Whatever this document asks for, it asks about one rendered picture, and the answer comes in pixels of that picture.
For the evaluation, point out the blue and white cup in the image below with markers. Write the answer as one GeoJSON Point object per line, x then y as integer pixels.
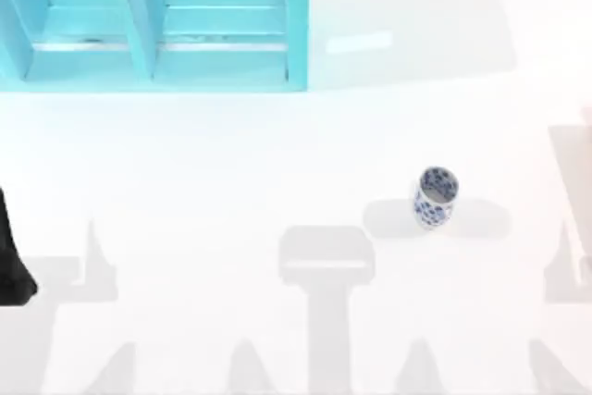
{"type": "Point", "coordinates": [434, 205]}

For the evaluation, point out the light blue rack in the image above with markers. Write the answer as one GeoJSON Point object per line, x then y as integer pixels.
{"type": "Point", "coordinates": [222, 20]}

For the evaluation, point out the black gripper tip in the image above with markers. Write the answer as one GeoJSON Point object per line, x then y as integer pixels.
{"type": "Point", "coordinates": [11, 270]}

